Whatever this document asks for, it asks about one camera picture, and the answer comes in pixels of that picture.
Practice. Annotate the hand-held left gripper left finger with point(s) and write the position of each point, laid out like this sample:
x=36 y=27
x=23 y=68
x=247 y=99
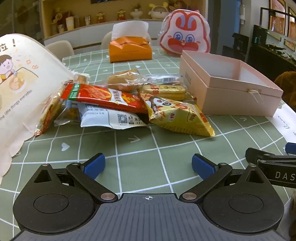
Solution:
x=96 y=164

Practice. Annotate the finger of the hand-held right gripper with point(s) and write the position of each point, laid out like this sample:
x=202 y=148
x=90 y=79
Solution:
x=291 y=148
x=254 y=154

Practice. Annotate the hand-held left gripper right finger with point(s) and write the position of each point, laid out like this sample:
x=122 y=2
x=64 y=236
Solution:
x=203 y=165

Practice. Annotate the white snack packet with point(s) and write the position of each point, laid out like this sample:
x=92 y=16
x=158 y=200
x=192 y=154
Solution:
x=104 y=118

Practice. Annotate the yellow cartoon snack packet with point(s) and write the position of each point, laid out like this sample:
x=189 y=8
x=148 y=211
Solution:
x=182 y=118

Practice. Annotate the pink cardboard box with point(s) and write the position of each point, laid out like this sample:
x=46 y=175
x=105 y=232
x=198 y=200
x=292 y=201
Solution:
x=231 y=97

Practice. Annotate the red snack packet green label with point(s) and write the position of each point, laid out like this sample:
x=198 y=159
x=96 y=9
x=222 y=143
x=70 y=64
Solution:
x=104 y=96

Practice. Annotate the red and yellow snack packet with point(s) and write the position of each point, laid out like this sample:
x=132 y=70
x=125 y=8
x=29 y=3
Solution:
x=49 y=111

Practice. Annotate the yellow biscuit packet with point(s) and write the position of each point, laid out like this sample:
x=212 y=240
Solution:
x=164 y=90

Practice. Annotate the clear-wrapped pastry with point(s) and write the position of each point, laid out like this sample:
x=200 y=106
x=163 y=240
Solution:
x=122 y=77

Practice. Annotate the clear barcode snack packet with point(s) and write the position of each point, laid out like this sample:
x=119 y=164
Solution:
x=161 y=79

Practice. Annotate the small clear snack packet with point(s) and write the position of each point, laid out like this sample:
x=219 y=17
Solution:
x=69 y=113

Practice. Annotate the brown fuzzy object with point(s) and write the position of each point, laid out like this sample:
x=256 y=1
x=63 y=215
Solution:
x=286 y=85

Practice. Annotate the small clear biscuit packet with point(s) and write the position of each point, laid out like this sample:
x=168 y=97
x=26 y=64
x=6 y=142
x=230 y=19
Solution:
x=82 y=78

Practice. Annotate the white printed bag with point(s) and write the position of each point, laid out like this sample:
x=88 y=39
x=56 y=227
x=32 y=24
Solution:
x=27 y=92

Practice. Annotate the dark cabinet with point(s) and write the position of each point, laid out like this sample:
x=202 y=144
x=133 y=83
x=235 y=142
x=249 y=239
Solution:
x=266 y=46

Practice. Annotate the orange tissue box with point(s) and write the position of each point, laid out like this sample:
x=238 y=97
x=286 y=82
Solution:
x=129 y=49

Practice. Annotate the framed picture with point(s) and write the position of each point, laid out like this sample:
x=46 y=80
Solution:
x=277 y=17

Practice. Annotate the rabbit face bag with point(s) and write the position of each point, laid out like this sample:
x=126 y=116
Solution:
x=185 y=32

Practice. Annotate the white tissue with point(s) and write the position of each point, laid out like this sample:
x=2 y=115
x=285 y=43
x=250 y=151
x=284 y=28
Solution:
x=129 y=29

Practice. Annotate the yellow and white cup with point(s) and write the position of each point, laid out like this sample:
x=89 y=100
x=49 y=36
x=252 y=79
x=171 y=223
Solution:
x=69 y=22

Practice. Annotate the small red figurine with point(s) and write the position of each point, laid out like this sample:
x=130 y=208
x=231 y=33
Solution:
x=120 y=14
x=100 y=16

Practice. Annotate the yellow figurine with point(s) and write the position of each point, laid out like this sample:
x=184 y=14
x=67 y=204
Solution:
x=56 y=16

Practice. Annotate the white vase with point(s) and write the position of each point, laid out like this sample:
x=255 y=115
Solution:
x=136 y=12

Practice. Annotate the white rabbit bowl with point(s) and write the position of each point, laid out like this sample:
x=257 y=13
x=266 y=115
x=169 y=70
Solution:
x=159 y=11

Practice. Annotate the wall shelf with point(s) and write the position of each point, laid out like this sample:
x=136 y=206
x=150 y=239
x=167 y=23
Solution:
x=92 y=27

